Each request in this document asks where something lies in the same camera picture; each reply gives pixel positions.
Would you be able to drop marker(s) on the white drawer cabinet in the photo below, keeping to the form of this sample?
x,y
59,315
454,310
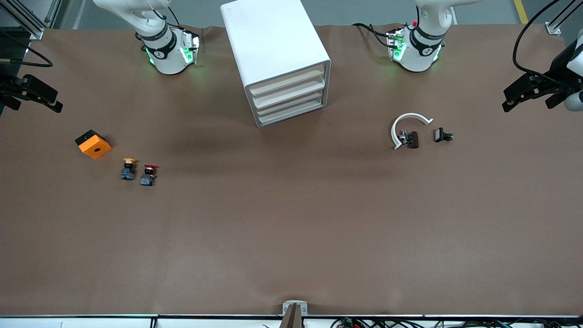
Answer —
x,y
268,41

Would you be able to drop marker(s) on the red push button switch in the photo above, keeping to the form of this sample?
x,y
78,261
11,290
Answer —
x,y
148,175

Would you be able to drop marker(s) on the white table edge rail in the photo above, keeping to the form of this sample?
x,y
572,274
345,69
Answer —
x,y
91,321

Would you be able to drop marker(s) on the white plastic drawer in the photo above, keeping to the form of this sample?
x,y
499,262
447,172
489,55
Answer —
x,y
294,114
289,93
291,104
287,81

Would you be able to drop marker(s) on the grey metal bracket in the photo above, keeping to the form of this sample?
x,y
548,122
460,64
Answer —
x,y
295,306

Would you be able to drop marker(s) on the dark brown switch component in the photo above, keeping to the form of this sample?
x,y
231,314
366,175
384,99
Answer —
x,y
412,140

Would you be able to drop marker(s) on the white curved plastic arc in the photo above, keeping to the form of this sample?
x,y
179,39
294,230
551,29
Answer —
x,y
395,127

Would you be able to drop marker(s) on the aluminium frame profile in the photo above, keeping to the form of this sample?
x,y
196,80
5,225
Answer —
x,y
32,20
558,23

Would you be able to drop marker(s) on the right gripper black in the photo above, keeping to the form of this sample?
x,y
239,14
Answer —
x,y
5,84

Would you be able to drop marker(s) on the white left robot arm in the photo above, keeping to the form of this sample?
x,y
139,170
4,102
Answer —
x,y
416,52

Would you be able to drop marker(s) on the orange box with hole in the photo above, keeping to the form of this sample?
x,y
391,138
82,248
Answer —
x,y
94,146

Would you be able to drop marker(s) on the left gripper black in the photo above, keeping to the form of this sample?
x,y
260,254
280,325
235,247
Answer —
x,y
557,69

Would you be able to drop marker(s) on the brown table mat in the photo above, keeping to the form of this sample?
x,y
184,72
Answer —
x,y
291,218

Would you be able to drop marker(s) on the small black switch component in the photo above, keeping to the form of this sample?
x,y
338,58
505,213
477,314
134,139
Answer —
x,y
441,135

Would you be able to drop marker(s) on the yellow push button switch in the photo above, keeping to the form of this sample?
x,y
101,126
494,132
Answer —
x,y
128,169

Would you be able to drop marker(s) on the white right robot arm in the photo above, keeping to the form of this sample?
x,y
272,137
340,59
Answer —
x,y
168,54

